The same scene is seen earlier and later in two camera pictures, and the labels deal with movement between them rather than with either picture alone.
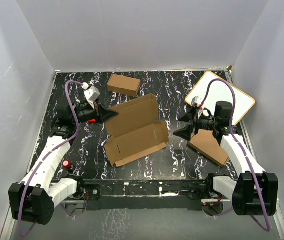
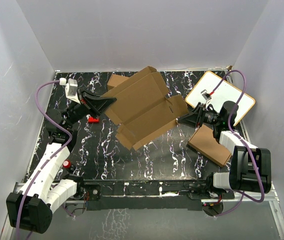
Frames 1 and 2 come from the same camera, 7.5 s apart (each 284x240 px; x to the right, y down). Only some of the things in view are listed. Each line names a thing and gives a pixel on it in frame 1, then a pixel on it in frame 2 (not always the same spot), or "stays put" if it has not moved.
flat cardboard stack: [204, 143] stays put
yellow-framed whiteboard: [212, 88] stays put
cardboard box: [136, 132] to [141, 109]
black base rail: [151, 194] stays put
